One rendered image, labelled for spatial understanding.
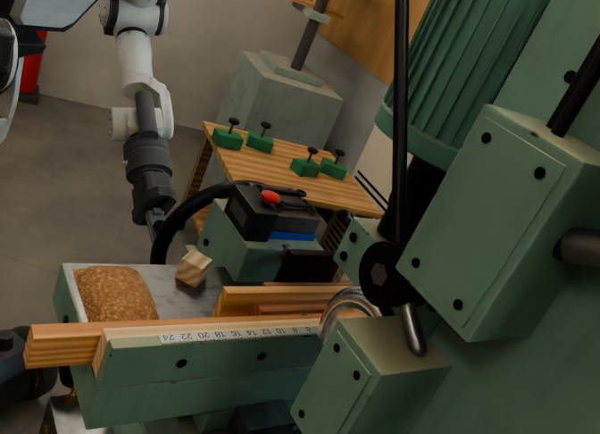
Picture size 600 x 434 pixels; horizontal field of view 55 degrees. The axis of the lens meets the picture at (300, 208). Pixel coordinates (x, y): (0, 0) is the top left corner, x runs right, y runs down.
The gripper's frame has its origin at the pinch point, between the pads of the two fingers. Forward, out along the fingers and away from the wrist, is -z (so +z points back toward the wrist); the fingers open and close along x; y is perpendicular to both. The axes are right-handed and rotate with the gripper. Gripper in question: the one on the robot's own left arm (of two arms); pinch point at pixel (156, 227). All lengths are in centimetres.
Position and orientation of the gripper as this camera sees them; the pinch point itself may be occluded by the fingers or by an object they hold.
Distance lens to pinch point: 111.0
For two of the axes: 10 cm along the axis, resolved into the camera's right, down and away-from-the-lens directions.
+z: -2.2, -8.9, 4.0
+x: 5.3, -4.5, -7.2
